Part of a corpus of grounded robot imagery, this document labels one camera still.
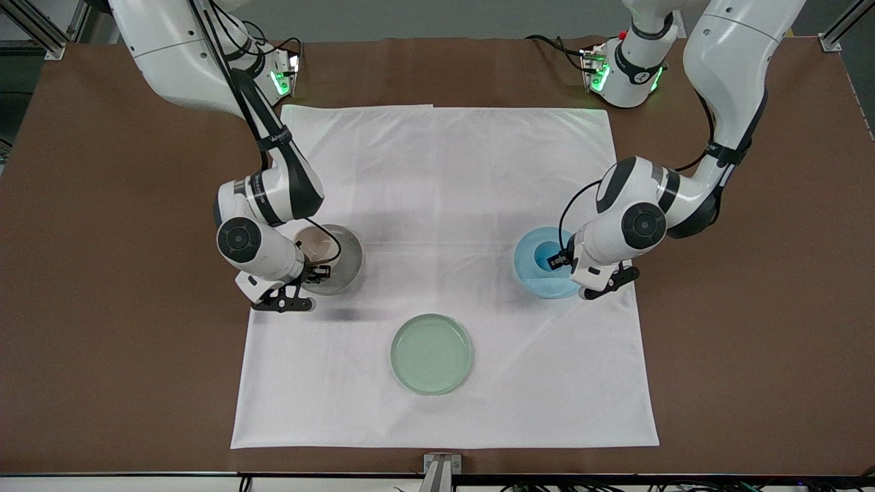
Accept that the light blue cup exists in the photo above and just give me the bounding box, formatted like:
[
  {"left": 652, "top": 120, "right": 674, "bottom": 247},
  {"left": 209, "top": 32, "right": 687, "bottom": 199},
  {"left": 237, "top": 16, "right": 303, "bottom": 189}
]
[{"left": 533, "top": 240, "right": 569, "bottom": 272}]

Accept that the white mug with black handle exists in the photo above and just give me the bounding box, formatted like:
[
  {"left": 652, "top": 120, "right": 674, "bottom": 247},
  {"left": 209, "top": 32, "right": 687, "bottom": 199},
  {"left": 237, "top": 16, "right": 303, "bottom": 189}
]
[{"left": 293, "top": 226, "right": 341, "bottom": 268}]

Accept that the light blue plate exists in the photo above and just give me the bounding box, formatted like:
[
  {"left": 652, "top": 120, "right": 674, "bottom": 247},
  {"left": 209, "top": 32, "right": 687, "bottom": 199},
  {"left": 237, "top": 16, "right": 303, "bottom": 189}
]
[{"left": 513, "top": 226, "right": 583, "bottom": 300}]

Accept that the gray plate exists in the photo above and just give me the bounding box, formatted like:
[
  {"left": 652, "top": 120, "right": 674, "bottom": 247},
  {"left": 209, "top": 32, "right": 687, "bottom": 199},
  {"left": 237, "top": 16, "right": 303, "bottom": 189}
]
[{"left": 297, "top": 223, "right": 366, "bottom": 297}]

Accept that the light green plate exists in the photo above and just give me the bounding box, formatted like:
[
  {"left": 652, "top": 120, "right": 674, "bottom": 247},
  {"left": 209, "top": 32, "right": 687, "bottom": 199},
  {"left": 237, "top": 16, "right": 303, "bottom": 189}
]
[{"left": 390, "top": 313, "right": 475, "bottom": 396}]

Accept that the white cloth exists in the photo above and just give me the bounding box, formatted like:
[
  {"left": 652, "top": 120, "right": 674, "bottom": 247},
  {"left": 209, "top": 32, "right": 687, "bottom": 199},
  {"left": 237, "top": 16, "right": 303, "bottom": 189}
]
[{"left": 230, "top": 104, "right": 660, "bottom": 450}]

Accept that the black left base cable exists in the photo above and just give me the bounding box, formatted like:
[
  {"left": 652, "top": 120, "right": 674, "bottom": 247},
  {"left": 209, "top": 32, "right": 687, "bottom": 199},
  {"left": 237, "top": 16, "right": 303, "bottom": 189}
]
[{"left": 524, "top": 34, "right": 604, "bottom": 73}]

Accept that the black base cable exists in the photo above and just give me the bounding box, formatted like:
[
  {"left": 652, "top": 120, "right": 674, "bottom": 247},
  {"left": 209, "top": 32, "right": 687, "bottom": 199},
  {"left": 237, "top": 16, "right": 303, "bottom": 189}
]
[
  {"left": 232, "top": 19, "right": 305, "bottom": 77},
  {"left": 524, "top": 34, "right": 604, "bottom": 73}
]

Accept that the metal table edge bracket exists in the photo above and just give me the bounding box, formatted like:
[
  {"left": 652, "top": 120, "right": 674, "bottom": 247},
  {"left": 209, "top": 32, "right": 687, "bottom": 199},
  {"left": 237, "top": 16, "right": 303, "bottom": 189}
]
[{"left": 418, "top": 452, "right": 463, "bottom": 492}]

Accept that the black right base cable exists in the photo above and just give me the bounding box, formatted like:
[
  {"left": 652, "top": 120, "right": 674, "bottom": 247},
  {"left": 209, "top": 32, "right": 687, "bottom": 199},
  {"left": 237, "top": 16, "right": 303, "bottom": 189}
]
[{"left": 232, "top": 19, "right": 305, "bottom": 77}]

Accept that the aluminium frame profile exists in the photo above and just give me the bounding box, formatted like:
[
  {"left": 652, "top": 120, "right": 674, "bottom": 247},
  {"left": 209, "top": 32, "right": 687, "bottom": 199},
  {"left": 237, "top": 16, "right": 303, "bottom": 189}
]
[
  {"left": 0, "top": 0, "right": 91, "bottom": 61},
  {"left": 817, "top": 0, "right": 875, "bottom": 53}
]

